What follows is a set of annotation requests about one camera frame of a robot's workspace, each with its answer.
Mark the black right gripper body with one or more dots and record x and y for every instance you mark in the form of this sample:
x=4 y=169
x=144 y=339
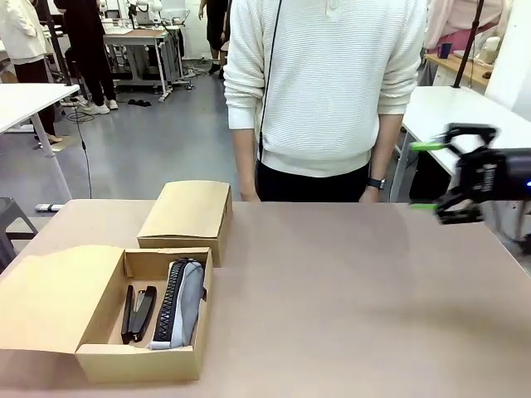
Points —
x=483 y=174

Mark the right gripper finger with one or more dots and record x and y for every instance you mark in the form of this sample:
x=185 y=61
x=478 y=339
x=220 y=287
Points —
x=427 y=145
x=456 y=209

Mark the grey zippered pencil case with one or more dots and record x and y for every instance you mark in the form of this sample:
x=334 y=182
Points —
x=184 y=298

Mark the black stapler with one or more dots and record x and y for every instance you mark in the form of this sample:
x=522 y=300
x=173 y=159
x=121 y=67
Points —
x=143 y=311

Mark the person's right forearm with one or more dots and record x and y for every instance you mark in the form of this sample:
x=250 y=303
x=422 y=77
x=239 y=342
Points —
x=244 y=157

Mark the person's left forearm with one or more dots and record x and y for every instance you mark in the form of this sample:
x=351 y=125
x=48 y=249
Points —
x=388 y=145

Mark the closed brown cardboard box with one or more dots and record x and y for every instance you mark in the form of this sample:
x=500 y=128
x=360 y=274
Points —
x=186 y=211

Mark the open brown cardboard box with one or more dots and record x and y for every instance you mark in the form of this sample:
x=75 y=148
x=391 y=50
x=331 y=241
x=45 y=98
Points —
x=50 y=298

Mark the person's left hand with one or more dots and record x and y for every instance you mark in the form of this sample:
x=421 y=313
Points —
x=372 y=196

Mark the person's right hand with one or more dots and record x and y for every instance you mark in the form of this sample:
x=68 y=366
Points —
x=250 y=195

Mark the white table with black pole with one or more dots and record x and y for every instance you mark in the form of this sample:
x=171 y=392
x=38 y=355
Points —
x=439 y=112

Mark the black wristwatch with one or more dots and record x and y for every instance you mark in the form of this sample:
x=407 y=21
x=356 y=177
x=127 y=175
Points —
x=376 y=183

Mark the wooden workbench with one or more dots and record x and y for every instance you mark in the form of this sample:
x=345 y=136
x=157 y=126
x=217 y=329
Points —
x=456 y=68

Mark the dark blue mug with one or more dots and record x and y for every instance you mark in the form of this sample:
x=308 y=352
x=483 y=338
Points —
x=444 y=50

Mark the black tripod pole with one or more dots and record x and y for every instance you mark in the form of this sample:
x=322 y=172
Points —
x=469 y=45

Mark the beige jar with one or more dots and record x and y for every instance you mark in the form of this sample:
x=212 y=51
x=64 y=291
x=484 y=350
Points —
x=493 y=49

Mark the person torso in white sweater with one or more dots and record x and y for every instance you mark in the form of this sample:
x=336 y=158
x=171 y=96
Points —
x=327 y=83

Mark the bystander in pink top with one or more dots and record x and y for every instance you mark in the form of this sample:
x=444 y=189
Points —
x=460 y=16

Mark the bystander in black shorts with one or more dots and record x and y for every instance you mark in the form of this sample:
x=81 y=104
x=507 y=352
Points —
x=215 y=29

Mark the bystander in black clothes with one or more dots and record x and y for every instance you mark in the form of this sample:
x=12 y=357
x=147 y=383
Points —
x=89 y=49

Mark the black stand pole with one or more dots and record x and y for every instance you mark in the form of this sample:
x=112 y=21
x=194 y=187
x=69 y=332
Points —
x=62 y=49

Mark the white power strip on floor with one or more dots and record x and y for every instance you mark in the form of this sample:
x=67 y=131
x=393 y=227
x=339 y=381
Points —
x=49 y=207

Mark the white side table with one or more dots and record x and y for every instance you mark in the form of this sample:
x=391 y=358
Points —
x=25 y=103

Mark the bystander in white jacket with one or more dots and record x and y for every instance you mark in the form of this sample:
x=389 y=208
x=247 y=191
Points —
x=20 y=37

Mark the black metal stool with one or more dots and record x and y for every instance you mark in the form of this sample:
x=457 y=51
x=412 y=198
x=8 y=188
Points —
x=12 y=232

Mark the background desk with white frame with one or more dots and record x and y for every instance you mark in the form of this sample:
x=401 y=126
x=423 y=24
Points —
x=137 y=39

